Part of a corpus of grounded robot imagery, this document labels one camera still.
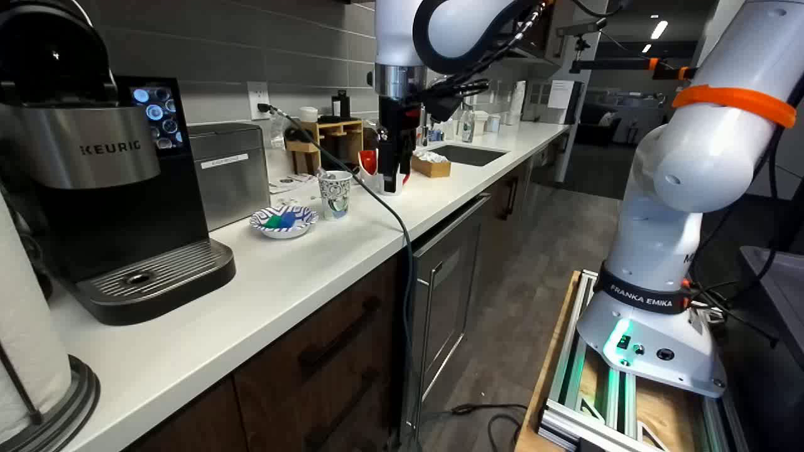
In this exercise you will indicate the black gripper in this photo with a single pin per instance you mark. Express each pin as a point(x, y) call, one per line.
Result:
point(398, 121)

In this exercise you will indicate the white plate with blue items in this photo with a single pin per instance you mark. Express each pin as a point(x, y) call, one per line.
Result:
point(284, 230)

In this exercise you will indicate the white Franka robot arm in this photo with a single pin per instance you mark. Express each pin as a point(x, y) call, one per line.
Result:
point(695, 166)

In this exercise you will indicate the wooden box of packets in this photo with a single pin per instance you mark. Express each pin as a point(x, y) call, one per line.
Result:
point(431, 166)

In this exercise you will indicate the wooden coffee pod organizer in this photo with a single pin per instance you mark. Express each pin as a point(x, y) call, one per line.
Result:
point(336, 140)

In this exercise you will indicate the dark countertop sink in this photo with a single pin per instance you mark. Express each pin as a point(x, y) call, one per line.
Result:
point(469, 154)

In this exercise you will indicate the clear soap bottle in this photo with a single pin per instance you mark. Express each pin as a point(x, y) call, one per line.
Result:
point(469, 127)

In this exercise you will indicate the black container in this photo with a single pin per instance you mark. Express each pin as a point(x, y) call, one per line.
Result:
point(339, 104)

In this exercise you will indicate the small white cup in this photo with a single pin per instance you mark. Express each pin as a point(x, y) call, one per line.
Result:
point(307, 115)

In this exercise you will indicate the stainless dishwasher front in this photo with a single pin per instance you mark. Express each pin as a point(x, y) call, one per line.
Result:
point(447, 292)

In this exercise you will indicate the silver K-cup recycle bin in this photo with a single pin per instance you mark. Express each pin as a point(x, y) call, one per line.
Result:
point(228, 176)

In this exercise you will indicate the brown wooden cabinet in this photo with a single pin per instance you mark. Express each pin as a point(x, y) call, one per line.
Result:
point(318, 361)

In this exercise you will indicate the black silver Keurig coffee machine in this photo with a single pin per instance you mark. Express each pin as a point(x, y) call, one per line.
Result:
point(102, 191)

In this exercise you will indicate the black paper towel holder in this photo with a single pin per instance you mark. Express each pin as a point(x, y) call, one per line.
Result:
point(76, 411)

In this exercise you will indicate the white paper towel roll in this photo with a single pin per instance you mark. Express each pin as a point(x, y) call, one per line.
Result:
point(29, 335)

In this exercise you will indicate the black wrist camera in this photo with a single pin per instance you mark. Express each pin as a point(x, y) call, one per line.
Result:
point(454, 100)

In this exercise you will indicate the white wall outlet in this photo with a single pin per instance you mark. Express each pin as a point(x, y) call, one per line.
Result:
point(254, 91)

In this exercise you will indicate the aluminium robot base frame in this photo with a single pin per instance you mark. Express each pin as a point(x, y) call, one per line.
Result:
point(603, 411)

